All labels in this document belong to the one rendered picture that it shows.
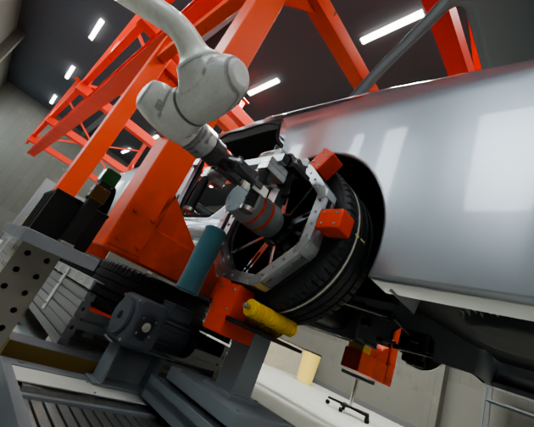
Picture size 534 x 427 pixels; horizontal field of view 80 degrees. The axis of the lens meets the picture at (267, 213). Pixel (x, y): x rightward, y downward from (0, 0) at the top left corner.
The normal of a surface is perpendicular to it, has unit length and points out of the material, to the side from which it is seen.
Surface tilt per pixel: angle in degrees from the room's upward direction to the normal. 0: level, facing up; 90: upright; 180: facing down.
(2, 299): 90
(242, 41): 90
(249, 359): 90
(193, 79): 133
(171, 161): 90
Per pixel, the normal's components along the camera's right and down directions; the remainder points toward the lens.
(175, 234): 0.69, 0.00
